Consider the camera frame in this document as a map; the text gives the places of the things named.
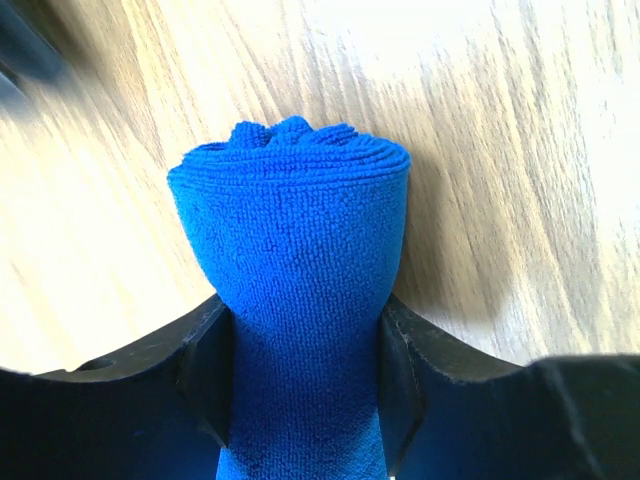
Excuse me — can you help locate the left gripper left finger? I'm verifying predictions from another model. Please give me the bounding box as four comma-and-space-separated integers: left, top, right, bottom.
29, 293, 236, 449

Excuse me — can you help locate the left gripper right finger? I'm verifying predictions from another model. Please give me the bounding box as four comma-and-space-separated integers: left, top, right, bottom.
377, 292, 531, 476

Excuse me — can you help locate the blue towel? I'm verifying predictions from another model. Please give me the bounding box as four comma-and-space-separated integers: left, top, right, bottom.
167, 117, 410, 479

